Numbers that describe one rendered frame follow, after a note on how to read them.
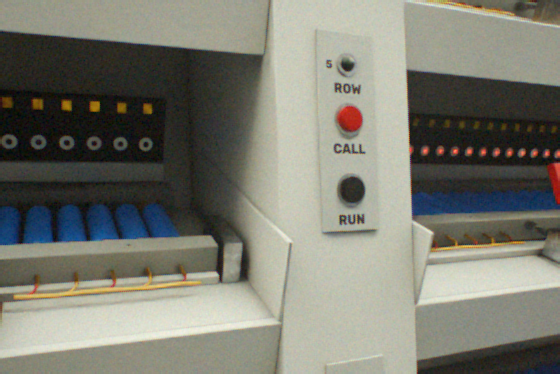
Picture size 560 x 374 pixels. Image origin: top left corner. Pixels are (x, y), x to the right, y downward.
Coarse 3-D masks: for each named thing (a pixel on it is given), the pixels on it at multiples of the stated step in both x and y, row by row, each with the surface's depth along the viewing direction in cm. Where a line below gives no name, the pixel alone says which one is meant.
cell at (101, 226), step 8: (96, 208) 38; (104, 208) 38; (88, 216) 37; (96, 216) 36; (104, 216) 36; (88, 224) 36; (96, 224) 35; (104, 224) 35; (112, 224) 36; (88, 232) 36; (96, 232) 34; (104, 232) 34; (112, 232) 34; (96, 240) 33
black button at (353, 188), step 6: (348, 180) 31; (354, 180) 31; (360, 180) 32; (342, 186) 31; (348, 186) 31; (354, 186) 31; (360, 186) 31; (342, 192) 31; (348, 192) 31; (354, 192) 31; (360, 192) 31; (348, 198) 31; (354, 198) 31; (360, 198) 31
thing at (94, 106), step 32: (0, 96) 38; (32, 96) 39; (64, 96) 40; (96, 96) 41; (128, 96) 42; (0, 128) 39; (32, 128) 39; (64, 128) 40; (96, 128) 41; (128, 128) 42; (160, 128) 43; (64, 160) 41; (96, 160) 42; (128, 160) 43; (160, 160) 44
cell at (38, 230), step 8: (32, 208) 36; (40, 208) 36; (32, 216) 35; (40, 216) 35; (48, 216) 36; (32, 224) 34; (40, 224) 34; (48, 224) 34; (24, 232) 33; (32, 232) 32; (40, 232) 33; (48, 232) 33; (24, 240) 32; (32, 240) 31; (40, 240) 31; (48, 240) 32
